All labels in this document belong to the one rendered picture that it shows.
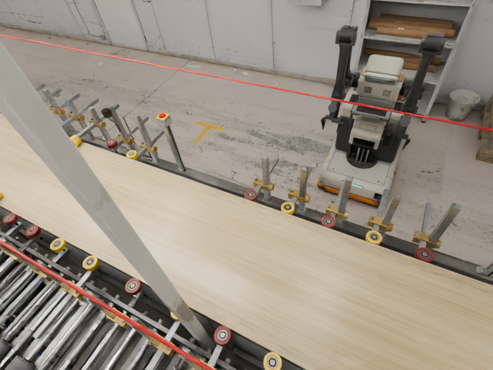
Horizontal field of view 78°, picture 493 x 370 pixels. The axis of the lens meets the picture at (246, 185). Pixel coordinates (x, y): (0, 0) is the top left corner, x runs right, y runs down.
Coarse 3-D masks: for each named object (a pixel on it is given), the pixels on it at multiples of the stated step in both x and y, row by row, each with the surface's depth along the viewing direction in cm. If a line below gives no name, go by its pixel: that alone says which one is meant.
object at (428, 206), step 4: (428, 204) 182; (432, 204) 182; (428, 208) 180; (424, 212) 182; (428, 212) 179; (424, 216) 179; (428, 216) 177; (424, 220) 176; (428, 220) 175; (424, 224) 174; (428, 224) 174; (424, 228) 172; (424, 232) 171; (420, 240) 168; (420, 244) 166; (424, 244) 166
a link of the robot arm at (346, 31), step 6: (342, 30) 168; (348, 30) 167; (354, 30) 167; (342, 36) 168; (348, 36) 167; (348, 54) 184; (348, 60) 187; (348, 66) 192; (348, 72) 196; (348, 84) 201
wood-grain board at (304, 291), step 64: (0, 128) 266; (64, 192) 208; (128, 192) 203; (192, 192) 197; (192, 256) 167; (256, 256) 164; (320, 256) 160; (384, 256) 157; (256, 320) 143; (320, 320) 140; (384, 320) 137; (448, 320) 135
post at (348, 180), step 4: (348, 176) 162; (352, 176) 162; (348, 180) 161; (352, 180) 162; (344, 184) 165; (348, 184) 164; (344, 188) 167; (348, 188) 166; (344, 192) 170; (348, 192) 168; (344, 196) 172; (340, 200) 176; (344, 200) 175; (340, 204) 179; (344, 204) 177; (340, 208) 182; (344, 208) 180; (340, 212) 184; (336, 220) 192; (340, 220) 190
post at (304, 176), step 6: (306, 168) 172; (306, 174) 174; (300, 180) 180; (306, 180) 179; (300, 186) 184; (306, 186) 185; (300, 192) 188; (306, 192) 191; (300, 204) 197; (300, 210) 202
